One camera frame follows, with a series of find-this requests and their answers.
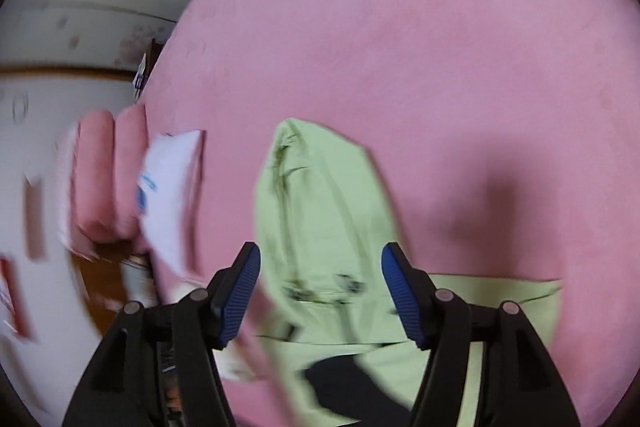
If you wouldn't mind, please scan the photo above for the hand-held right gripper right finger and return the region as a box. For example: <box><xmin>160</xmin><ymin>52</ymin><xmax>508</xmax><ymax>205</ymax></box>
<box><xmin>381</xmin><ymin>242</ymin><xmax>581</xmax><ymax>427</ymax></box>

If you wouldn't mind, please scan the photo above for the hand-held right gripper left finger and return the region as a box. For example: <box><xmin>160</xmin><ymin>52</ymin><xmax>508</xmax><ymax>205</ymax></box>
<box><xmin>62</xmin><ymin>241</ymin><xmax>262</xmax><ymax>427</ymax></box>

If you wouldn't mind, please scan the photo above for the green and black hooded jacket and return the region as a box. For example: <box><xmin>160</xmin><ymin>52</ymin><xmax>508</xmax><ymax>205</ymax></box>
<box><xmin>254</xmin><ymin>118</ymin><xmax>563</xmax><ymax>427</ymax></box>

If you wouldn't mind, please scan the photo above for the white pillow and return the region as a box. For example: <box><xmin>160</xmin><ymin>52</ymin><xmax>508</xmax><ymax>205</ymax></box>
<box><xmin>135</xmin><ymin>129</ymin><xmax>207</xmax><ymax>278</ymax></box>

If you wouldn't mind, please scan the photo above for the folded pink quilt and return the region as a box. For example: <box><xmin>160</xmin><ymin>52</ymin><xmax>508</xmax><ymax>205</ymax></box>
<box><xmin>57</xmin><ymin>104</ymin><xmax>151</xmax><ymax>258</ymax></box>

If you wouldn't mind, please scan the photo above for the pink bed blanket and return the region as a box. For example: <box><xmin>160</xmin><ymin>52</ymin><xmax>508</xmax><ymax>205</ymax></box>
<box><xmin>135</xmin><ymin>0</ymin><xmax>640</xmax><ymax>427</ymax></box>

